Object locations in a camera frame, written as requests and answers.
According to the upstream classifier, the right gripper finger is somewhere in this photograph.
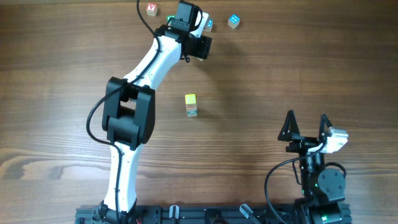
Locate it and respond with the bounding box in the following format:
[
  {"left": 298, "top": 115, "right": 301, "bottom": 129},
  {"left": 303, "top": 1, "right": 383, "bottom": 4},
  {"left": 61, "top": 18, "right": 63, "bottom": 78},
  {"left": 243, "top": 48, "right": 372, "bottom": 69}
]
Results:
[
  {"left": 318, "top": 114, "right": 332, "bottom": 141},
  {"left": 277, "top": 110, "right": 300, "bottom": 142}
]

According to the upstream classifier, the yellow wooden block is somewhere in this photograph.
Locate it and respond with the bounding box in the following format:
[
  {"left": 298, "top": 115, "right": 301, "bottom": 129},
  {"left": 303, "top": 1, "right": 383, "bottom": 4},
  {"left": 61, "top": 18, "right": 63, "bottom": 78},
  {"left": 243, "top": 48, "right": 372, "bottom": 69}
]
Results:
[{"left": 185, "top": 93, "right": 197, "bottom": 106}]

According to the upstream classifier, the red A letter block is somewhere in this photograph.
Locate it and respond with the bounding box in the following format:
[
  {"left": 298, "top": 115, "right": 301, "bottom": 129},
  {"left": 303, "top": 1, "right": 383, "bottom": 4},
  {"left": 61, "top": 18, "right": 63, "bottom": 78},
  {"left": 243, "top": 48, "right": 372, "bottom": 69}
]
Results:
[{"left": 186, "top": 104, "right": 197, "bottom": 110}]

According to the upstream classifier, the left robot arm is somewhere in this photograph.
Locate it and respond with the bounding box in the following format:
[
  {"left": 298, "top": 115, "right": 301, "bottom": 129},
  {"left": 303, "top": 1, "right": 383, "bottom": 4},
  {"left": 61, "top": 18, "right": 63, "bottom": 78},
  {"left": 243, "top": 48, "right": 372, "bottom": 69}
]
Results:
[{"left": 99, "top": 1, "right": 212, "bottom": 223}]

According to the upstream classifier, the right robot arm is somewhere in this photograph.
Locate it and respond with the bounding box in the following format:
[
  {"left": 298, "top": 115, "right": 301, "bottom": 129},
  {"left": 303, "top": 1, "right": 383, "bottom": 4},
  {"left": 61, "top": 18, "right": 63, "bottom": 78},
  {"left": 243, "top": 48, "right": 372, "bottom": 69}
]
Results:
[{"left": 277, "top": 110, "right": 352, "bottom": 224}]

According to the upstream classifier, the green Z letter block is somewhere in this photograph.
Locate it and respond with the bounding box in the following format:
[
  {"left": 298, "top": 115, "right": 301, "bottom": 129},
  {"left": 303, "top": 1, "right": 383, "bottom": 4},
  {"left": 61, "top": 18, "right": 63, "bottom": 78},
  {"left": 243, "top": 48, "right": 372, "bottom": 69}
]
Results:
[{"left": 167, "top": 15, "right": 175, "bottom": 25}]

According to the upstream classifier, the blue D letter block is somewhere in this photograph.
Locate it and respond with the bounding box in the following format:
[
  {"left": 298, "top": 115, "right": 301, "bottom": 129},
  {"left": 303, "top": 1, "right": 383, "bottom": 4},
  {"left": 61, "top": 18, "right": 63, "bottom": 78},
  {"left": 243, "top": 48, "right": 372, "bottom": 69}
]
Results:
[{"left": 203, "top": 19, "right": 213, "bottom": 32}]

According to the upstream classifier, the red Y letter block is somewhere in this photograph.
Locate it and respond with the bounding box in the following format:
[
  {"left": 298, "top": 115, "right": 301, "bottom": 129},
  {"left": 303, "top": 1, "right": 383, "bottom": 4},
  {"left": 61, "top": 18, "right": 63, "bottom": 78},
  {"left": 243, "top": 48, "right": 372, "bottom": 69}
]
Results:
[{"left": 146, "top": 3, "right": 158, "bottom": 17}]

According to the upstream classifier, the blue block far right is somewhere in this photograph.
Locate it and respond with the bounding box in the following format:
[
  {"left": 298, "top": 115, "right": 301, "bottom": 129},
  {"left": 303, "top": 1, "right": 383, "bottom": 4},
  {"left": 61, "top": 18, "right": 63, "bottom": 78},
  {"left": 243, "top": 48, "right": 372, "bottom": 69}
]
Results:
[{"left": 228, "top": 14, "right": 240, "bottom": 29}]

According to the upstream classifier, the right black cable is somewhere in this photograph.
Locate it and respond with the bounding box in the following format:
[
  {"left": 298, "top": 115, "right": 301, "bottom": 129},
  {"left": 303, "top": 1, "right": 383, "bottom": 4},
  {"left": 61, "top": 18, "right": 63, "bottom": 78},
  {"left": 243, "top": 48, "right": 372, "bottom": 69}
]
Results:
[{"left": 264, "top": 141, "right": 327, "bottom": 224}]

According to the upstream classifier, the black cable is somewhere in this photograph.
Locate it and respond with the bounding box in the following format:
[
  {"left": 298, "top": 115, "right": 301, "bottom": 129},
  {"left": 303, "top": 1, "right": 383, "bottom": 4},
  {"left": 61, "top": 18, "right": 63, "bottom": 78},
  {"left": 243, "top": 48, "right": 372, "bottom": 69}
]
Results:
[
  {"left": 86, "top": 0, "right": 203, "bottom": 222},
  {"left": 264, "top": 141, "right": 327, "bottom": 224}
]

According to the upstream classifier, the left black cable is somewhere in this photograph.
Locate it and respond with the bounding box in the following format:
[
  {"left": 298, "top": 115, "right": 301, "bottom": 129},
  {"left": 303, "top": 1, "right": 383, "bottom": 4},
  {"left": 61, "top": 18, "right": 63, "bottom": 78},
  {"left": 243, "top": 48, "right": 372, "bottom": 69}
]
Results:
[{"left": 86, "top": 0, "right": 203, "bottom": 222}]

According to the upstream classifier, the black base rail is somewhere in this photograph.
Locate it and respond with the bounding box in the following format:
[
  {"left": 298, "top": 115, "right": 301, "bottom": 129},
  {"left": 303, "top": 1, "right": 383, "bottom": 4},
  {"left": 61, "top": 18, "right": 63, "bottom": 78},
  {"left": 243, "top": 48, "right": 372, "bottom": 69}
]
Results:
[{"left": 74, "top": 202, "right": 353, "bottom": 224}]

